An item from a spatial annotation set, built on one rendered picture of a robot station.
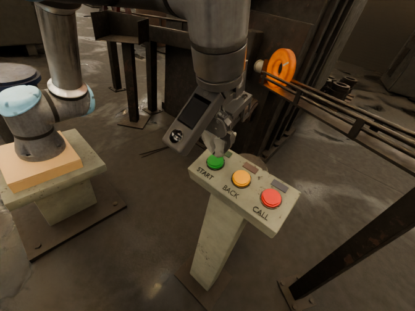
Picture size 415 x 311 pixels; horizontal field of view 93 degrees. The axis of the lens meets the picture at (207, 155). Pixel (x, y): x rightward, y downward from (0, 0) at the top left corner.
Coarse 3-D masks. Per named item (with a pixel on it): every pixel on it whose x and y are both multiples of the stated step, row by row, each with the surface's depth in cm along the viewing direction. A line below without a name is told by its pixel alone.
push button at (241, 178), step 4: (236, 172) 45; (240, 172) 45; (244, 172) 45; (236, 176) 44; (240, 176) 44; (244, 176) 44; (248, 176) 44; (236, 180) 44; (240, 180) 44; (244, 180) 44; (248, 180) 43; (236, 184) 44; (240, 184) 43; (244, 184) 43
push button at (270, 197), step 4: (264, 192) 42; (268, 192) 42; (272, 192) 42; (276, 192) 41; (264, 196) 41; (268, 196) 41; (272, 196) 41; (276, 196) 41; (280, 196) 41; (264, 200) 41; (268, 200) 41; (272, 200) 41; (276, 200) 40; (280, 200) 41; (264, 204) 41; (268, 204) 40; (272, 204) 40; (276, 204) 40
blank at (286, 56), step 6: (282, 48) 81; (276, 54) 84; (282, 54) 81; (288, 54) 78; (294, 54) 78; (270, 60) 88; (276, 60) 85; (282, 60) 81; (288, 60) 78; (294, 60) 78; (270, 66) 88; (276, 66) 87; (282, 66) 81; (288, 66) 78; (294, 66) 78; (270, 72) 89; (276, 72) 88; (282, 72) 81; (288, 72) 78; (294, 72) 79; (270, 78) 89; (282, 78) 82; (288, 78) 80; (270, 84) 89; (282, 84) 82
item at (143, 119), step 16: (96, 16) 115; (112, 16) 126; (128, 16) 126; (96, 32) 117; (112, 32) 132; (128, 32) 132; (144, 32) 122; (128, 48) 126; (128, 64) 132; (128, 80) 139; (128, 96) 147; (128, 112) 155
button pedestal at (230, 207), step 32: (224, 160) 48; (224, 192) 43; (256, 192) 43; (288, 192) 42; (224, 224) 51; (256, 224) 42; (192, 256) 88; (224, 256) 58; (192, 288) 78; (224, 288) 80
